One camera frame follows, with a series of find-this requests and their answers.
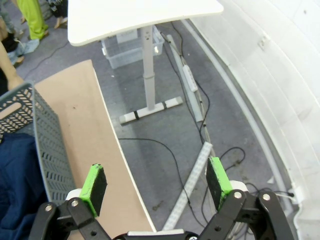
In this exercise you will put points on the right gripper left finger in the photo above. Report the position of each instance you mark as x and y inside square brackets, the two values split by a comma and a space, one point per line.
[96, 187]

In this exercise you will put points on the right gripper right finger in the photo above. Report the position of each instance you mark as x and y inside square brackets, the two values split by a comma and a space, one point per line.
[217, 180]

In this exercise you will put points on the navy blue garment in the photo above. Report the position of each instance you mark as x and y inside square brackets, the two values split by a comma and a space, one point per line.
[17, 175]

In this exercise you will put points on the person's left forearm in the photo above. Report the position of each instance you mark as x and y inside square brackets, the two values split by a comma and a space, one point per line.
[5, 65]

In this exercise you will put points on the person's left hand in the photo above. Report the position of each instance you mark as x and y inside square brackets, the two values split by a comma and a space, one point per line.
[15, 83]

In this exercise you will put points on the perforated aluminium strip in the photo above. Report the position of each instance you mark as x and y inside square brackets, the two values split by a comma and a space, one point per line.
[192, 180]

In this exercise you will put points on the grey plastic lattice basket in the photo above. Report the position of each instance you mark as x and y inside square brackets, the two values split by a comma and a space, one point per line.
[47, 140]

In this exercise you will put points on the white power strip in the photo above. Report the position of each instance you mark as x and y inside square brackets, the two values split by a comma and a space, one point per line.
[190, 80]

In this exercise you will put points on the clear plastic storage box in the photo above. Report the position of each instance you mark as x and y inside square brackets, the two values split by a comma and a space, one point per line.
[130, 53]

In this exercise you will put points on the pale blue jeans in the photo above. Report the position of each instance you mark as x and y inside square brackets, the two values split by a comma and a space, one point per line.
[31, 46]

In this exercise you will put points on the white table with grey leg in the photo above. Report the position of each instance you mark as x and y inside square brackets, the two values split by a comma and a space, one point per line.
[140, 15]

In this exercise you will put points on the green trousers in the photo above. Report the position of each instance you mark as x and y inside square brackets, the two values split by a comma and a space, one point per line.
[35, 17]

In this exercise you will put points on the black star print trousers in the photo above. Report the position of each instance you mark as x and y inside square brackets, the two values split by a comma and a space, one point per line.
[58, 7]

